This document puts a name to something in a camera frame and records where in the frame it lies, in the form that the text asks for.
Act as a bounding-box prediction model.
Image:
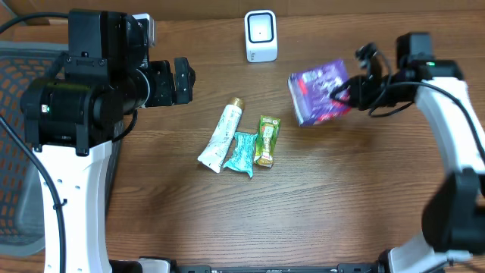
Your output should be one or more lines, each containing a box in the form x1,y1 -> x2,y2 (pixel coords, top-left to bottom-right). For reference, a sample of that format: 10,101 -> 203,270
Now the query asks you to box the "purple pad package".
287,59 -> 351,127

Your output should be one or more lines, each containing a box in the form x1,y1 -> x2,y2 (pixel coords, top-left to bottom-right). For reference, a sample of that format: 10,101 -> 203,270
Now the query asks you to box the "green juice pouch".
253,115 -> 280,168

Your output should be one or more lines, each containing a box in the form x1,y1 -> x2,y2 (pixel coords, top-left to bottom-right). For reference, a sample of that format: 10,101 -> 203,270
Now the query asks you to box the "white tube gold cap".
198,97 -> 245,173

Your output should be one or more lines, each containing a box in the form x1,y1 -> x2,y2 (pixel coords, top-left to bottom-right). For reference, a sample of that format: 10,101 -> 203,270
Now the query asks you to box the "teal snack wrapper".
223,132 -> 257,178

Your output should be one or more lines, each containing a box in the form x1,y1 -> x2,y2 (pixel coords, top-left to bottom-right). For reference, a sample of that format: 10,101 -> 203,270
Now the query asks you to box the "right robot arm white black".
330,32 -> 484,272

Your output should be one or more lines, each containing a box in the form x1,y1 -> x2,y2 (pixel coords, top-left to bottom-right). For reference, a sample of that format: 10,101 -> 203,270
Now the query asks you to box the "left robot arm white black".
20,10 -> 196,272

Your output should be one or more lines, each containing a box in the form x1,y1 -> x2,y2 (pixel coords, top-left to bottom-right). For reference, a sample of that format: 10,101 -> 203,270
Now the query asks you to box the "white barcode scanner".
244,10 -> 278,63

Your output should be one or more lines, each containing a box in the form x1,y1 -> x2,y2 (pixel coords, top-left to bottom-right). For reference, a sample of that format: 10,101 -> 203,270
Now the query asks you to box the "black mesh basket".
1,41 -> 68,256

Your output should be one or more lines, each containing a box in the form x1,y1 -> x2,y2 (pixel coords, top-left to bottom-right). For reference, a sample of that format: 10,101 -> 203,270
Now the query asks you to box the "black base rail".
169,262 -> 385,273

